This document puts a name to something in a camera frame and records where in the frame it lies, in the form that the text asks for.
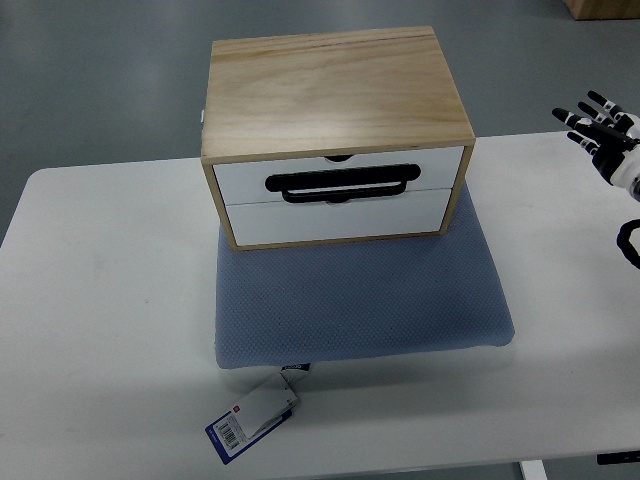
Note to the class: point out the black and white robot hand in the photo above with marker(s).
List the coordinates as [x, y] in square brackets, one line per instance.
[610, 135]

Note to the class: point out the white drawer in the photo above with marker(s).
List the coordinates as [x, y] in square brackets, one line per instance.
[244, 183]
[281, 222]

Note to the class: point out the black drawer handle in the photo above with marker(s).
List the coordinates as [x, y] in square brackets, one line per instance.
[343, 185]

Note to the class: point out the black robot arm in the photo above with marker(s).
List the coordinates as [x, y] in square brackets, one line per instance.
[624, 236]

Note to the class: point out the wooden drawer cabinet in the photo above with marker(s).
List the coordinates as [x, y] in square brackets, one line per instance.
[331, 95]

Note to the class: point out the cardboard box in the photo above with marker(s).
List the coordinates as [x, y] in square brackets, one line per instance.
[603, 9]

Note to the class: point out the blue-grey textured cushion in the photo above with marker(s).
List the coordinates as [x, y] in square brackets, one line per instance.
[359, 300]

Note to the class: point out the black table control panel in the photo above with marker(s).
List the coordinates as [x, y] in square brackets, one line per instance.
[618, 458]

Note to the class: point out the white table leg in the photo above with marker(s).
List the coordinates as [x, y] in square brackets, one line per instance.
[533, 470]

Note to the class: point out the white and blue product tag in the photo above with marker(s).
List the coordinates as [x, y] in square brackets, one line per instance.
[252, 417]

